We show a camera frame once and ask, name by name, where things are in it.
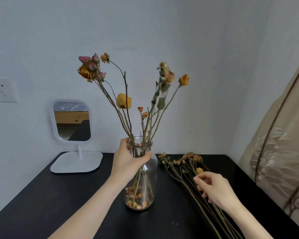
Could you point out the person's left hand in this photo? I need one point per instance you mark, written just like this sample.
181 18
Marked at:
123 165

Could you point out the person's right hand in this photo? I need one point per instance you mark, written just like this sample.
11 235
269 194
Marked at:
220 190

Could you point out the person's left thumb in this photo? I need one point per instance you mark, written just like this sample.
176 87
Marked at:
145 158

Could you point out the person's right thumb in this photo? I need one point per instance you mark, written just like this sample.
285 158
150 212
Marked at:
203 185

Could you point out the dried yellow rosebud single stem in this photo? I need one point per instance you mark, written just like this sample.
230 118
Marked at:
199 171

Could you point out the clear glass vase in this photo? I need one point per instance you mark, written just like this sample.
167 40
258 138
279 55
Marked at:
149 176

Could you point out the person's right forearm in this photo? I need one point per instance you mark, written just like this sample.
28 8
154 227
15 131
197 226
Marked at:
246 221

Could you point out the person's left forearm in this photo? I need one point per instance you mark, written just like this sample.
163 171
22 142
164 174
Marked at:
94 209

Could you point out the pile of dried flower stems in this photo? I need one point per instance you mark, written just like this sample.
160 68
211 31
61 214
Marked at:
182 163

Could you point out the dried petals and stem bits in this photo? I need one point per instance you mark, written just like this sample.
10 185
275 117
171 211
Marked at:
135 200

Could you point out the dried small orange buds stem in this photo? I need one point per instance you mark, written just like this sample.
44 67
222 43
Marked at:
140 109

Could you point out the dried large yellow rose stem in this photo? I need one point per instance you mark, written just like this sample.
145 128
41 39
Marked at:
123 101

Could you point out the white standing vanity mirror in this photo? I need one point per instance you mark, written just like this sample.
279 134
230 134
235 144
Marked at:
72 121

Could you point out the beige patterned curtain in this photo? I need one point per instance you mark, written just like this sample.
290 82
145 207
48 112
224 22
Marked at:
281 159

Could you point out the dried beige flower leafy stem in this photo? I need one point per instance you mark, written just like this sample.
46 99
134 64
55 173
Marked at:
169 76

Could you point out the dried small yellow rose stem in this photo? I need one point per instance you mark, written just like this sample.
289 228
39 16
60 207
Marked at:
184 80

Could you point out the dried pink rosebud branch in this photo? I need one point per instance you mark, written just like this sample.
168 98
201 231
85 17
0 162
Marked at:
89 65

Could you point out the dried orange bud thin stem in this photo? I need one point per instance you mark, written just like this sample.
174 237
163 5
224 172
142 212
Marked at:
105 57

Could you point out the white wall socket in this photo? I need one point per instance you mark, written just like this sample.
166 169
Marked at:
1 90

